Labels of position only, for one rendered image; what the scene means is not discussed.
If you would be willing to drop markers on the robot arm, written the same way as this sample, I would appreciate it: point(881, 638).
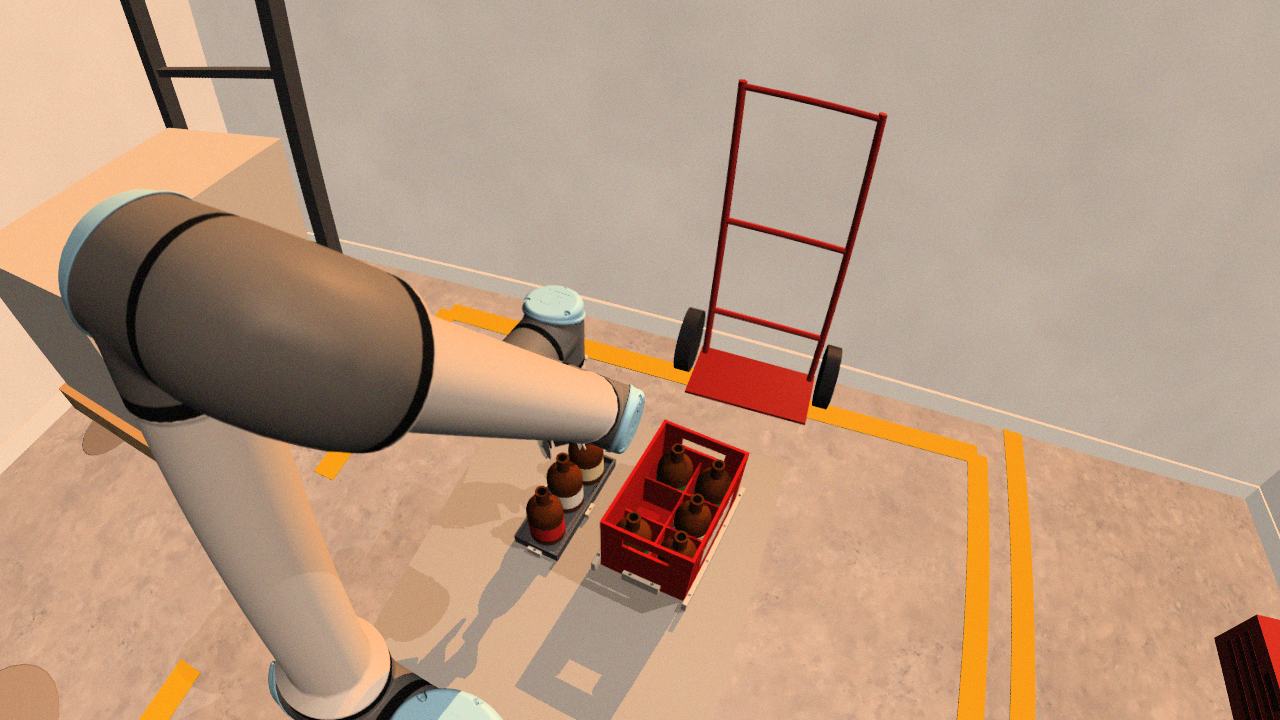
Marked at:
point(286, 339)

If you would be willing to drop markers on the brown bottle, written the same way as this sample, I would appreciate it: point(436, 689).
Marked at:
point(634, 524)
point(693, 516)
point(675, 468)
point(679, 543)
point(545, 517)
point(565, 480)
point(713, 485)
point(590, 462)

